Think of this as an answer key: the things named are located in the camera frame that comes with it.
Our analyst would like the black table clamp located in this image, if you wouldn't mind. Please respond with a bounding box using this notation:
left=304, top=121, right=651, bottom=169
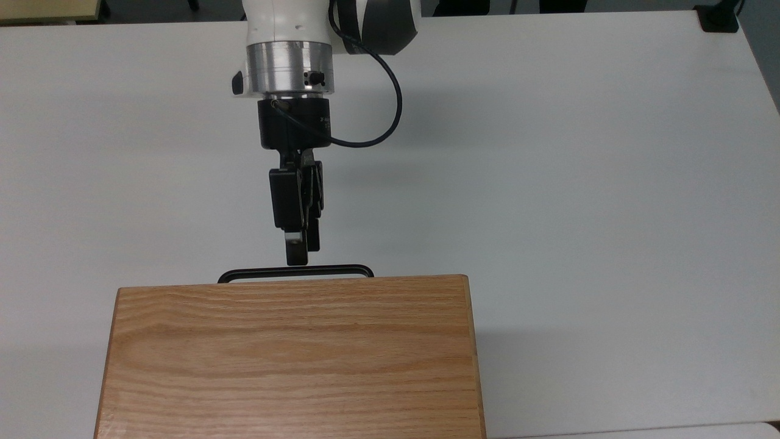
left=695, top=0, right=745, bottom=34

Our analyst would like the light wooden desk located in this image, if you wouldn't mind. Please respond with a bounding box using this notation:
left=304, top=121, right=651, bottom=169
left=0, top=0, right=103, bottom=26

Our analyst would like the wooden two-drawer cabinet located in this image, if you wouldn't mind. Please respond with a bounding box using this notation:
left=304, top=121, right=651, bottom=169
left=93, top=274, right=487, bottom=439

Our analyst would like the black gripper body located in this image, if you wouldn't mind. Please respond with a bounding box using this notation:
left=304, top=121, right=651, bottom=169
left=256, top=96, right=333, bottom=169

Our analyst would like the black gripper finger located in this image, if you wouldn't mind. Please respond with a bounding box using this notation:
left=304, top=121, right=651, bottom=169
left=303, top=160, right=325, bottom=253
left=269, top=167, right=309, bottom=267

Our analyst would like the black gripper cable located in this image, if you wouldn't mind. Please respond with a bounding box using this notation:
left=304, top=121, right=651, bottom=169
left=271, top=0, right=404, bottom=149

